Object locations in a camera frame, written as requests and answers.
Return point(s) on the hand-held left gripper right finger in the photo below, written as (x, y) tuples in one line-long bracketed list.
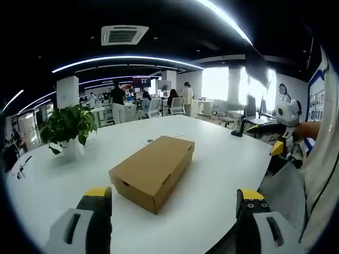
[(260, 219)]

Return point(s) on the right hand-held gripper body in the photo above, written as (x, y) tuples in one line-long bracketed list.
[(287, 113)]

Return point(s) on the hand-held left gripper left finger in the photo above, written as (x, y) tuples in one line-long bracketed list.
[(79, 219)]

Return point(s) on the brown cardboard shoe box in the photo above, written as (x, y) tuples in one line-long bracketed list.
[(153, 169)]

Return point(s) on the black desk stand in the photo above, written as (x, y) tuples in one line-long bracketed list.
[(239, 128)]

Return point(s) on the computer monitor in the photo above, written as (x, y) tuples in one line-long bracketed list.
[(251, 107)]

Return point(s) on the person in white shirt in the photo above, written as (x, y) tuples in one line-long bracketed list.
[(321, 148)]

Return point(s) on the white plant pot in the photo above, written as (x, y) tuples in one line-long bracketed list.
[(71, 148)]

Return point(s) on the black pen on card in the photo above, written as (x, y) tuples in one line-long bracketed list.
[(23, 166)]

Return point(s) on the white office chair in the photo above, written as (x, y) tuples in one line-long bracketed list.
[(154, 107), (177, 105)]

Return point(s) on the green potted plant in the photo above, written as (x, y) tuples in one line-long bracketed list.
[(67, 124)]

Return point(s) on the ceiling air conditioner vent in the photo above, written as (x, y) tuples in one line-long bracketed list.
[(123, 35)]

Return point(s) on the wall poster board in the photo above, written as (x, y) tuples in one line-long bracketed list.
[(316, 98)]

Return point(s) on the wall display screen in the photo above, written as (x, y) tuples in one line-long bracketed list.
[(141, 82)]

